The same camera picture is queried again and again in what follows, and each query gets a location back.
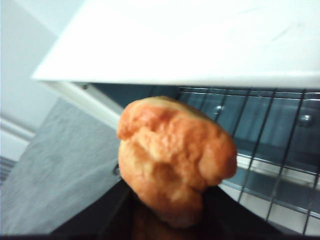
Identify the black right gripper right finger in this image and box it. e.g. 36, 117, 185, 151
179, 185, 284, 236

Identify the metal wire oven rack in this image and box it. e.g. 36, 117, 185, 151
174, 86, 320, 226

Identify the golden brown bread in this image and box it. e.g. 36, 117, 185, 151
116, 95, 238, 230

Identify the cream Toshiba toaster oven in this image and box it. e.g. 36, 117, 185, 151
31, 0, 320, 181

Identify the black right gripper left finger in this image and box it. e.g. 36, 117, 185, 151
49, 179, 174, 236

